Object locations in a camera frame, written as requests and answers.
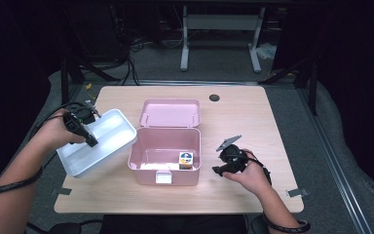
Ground pink storage box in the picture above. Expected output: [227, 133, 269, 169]
[128, 97, 203, 187]

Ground white metal desk frame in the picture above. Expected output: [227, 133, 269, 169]
[179, 5, 266, 73]

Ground person's dark clothing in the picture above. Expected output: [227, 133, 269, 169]
[101, 214, 249, 234]

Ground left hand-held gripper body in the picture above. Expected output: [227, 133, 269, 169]
[62, 100, 102, 137]

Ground white divided tray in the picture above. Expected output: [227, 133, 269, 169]
[56, 108, 138, 178]

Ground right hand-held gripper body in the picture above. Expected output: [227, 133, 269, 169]
[216, 135, 249, 176]

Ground clear plastic bag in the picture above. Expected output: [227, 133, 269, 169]
[256, 42, 279, 60]

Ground small item inside box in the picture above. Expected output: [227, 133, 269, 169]
[178, 151, 195, 171]

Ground bundle of black cables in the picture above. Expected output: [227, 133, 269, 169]
[110, 32, 141, 86]

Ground grey tape strip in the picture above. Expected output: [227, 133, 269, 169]
[285, 187, 310, 198]
[49, 187, 73, 197]

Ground white flat packet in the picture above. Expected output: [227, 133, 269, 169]
[139, 161, 180, 171]

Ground yellow cable tag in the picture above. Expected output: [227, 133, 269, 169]
[84, 83, 97, 100]

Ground black metal stand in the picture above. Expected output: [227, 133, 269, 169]
[262, 55, 319, 115]
[59, 55, 122, 110]

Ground person's right hand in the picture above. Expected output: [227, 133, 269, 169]
[222, 148, 272, 196]

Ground person's left hand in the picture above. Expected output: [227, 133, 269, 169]
[33, 108, 87, 152]

